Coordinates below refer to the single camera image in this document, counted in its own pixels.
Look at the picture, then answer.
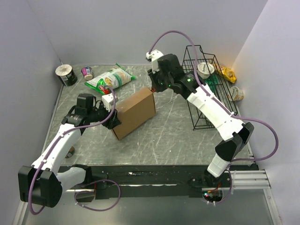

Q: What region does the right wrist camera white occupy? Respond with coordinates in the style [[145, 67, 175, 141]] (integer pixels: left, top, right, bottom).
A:
[[146, 49, 164, 73]]

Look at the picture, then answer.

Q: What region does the black can white lid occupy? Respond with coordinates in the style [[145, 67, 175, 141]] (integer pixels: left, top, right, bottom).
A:
[[55, 64, 77, 86]]

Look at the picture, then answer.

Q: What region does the purple cable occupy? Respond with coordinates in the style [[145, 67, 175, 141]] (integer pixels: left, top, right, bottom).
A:
[[28, 85, 121, 215], [149, 30, 279, 205]]

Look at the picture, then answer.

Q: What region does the black wire basket rack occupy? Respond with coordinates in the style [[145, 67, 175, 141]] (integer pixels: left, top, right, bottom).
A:
[[181, 45, 238, 131]]

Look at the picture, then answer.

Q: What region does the green white chips bag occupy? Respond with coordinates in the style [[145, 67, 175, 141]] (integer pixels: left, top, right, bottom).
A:
[[85, 63, 135, 95]]

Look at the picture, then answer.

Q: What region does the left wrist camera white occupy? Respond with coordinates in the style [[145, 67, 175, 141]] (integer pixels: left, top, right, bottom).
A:
[[102, 93, 113, 112]]

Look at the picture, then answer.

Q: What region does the metal tin can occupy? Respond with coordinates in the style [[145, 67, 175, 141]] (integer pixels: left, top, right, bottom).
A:
[[65, 146, 75, 158]]

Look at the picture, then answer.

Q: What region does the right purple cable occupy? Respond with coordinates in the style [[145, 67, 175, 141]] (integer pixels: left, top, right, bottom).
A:
[[149, 30, 279, 205]]

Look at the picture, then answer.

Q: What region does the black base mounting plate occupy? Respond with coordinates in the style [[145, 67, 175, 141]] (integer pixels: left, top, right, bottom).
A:
[[64, 165, 233, 203]]

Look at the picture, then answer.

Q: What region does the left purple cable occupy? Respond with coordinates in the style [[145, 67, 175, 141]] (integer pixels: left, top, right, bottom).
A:
[[28, 85, 121, 215]]

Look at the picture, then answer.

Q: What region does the green lidded container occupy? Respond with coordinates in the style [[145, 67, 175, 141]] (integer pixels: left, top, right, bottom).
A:
[[205, 75, 221, 93]]

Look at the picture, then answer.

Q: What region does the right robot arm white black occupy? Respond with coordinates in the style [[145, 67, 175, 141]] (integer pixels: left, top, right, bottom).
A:
[[146, 50, 254, 187]]

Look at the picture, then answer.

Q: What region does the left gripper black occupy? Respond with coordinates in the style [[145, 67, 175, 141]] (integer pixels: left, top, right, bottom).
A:
[[87, 100, 121, 129]]

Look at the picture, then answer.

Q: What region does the purple small yogurt cup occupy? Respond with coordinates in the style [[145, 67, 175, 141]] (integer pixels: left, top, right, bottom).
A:
[[81, 67, 93, 81]]

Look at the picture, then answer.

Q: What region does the yellow white yogurt cup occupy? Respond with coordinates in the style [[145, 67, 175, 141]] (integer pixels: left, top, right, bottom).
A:
[[227, 86, 244, 102]]

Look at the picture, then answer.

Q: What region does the aluminium rail frame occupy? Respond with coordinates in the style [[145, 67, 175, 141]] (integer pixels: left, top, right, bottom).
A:
[[13, 171, 282, 225]]

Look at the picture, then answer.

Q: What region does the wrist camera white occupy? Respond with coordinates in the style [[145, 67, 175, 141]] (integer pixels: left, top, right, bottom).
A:
[[102, 93, 113, 112], [146, 49, 164, 73]]

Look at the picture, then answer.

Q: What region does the yellow chips bag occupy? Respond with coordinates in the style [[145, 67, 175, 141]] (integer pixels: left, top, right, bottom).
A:
[[213, 63, 236, 83]]

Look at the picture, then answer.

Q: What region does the white yogurt cup in rack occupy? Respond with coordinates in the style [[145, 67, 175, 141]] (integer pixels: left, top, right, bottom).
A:
[[197, 62, 215, 80]]

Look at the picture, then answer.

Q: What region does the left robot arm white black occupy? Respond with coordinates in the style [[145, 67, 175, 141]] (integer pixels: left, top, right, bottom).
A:
[[18, 93, 121, 208]]

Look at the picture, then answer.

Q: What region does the brown cardboard express box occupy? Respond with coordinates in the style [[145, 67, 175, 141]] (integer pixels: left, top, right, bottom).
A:
[[112, 87, 156, 140]]

